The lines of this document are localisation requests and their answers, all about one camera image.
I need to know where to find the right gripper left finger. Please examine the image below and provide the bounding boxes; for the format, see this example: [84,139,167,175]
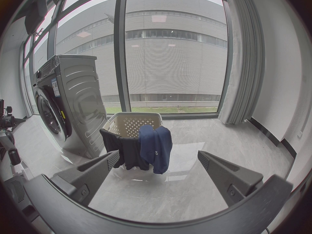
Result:
[52,150,120,206]

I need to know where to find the grey washing machine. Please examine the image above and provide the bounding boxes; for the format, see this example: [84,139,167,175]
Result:
[32,55,108,160]

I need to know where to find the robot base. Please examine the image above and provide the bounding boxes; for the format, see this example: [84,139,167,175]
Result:
[0,161,49,228]

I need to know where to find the black garment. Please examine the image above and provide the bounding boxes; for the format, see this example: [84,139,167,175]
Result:
[99,128,150,171]

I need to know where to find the cream laundry basket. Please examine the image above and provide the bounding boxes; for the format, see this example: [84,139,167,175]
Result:
[101,113,163,155]

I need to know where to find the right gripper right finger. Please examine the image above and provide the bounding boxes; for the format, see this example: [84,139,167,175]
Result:
[198,151,264,208]

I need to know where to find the white curtain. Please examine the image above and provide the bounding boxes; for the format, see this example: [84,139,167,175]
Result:
[218,0,265,125]

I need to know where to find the window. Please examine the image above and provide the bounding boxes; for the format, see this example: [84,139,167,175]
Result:
[23,0,232,119]

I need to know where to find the dark blue T-shirt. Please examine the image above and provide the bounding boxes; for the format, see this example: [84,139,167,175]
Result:
[138,124,173,175]

